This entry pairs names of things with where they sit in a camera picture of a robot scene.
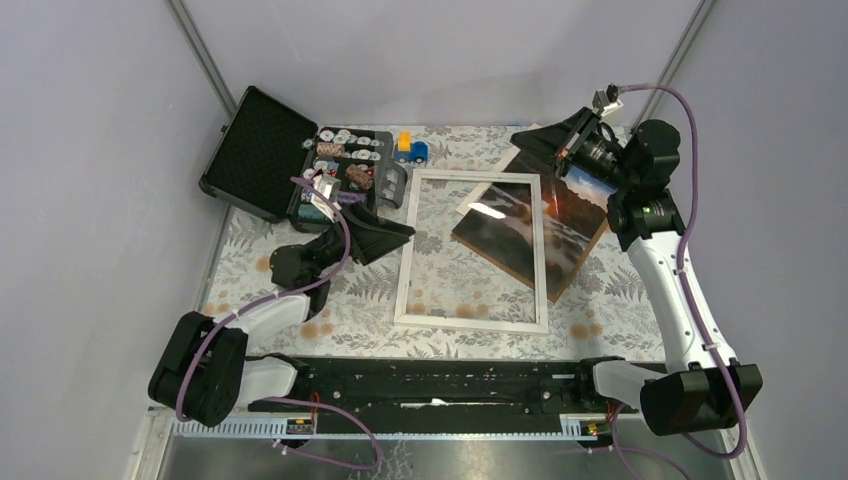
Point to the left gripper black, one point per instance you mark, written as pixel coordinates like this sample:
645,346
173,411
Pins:
367,245

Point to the black poker chip case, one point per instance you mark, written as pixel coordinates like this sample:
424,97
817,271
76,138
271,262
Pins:
266,143

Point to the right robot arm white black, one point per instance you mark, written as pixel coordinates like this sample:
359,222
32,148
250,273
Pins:
704,387

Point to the aluminium corner post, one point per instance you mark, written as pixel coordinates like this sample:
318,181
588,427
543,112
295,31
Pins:
195,41
687,40

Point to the landscape sunset photo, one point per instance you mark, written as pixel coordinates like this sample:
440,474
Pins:
574,212

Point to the white picture frame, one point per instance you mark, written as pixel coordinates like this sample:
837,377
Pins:
443,284

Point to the white slotted cable duct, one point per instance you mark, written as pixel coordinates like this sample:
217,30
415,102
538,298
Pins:
333,427

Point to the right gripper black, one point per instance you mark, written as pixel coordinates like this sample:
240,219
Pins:
560,144

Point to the left aluminium corner post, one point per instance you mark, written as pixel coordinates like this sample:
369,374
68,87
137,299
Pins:
195,41

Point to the cream mat board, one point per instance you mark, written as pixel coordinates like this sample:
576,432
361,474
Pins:
474,203

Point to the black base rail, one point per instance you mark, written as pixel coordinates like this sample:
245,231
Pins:
441,393

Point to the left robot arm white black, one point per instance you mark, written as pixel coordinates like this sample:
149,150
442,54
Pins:
204,372

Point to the right aluminium corner post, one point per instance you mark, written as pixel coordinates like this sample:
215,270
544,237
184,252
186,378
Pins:
687,40

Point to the blue yellow toy truck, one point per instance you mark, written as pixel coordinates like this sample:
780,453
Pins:
407,150

